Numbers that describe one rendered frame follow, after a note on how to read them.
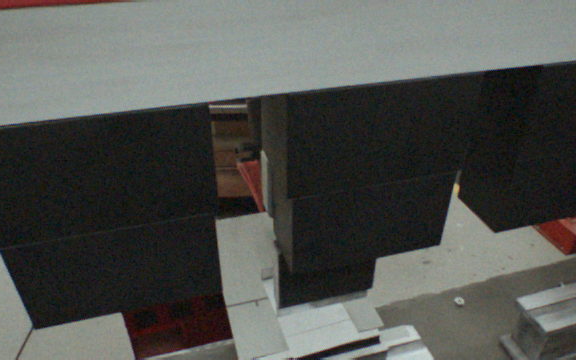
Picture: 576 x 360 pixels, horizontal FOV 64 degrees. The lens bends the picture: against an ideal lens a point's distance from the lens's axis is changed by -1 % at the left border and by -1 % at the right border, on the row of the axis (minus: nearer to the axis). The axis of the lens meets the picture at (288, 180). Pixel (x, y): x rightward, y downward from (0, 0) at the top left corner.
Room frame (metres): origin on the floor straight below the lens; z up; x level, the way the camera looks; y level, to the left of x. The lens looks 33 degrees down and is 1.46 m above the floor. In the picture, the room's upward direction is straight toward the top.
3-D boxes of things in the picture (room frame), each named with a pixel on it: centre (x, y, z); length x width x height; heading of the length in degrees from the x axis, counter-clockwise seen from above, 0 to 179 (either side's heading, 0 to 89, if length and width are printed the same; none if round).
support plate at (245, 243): (0.47, 0.01, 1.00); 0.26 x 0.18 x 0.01; 16
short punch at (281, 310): (0.33, -0.04, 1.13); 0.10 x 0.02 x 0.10; 106
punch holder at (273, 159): (0.34, -0.06, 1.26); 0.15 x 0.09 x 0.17; 106
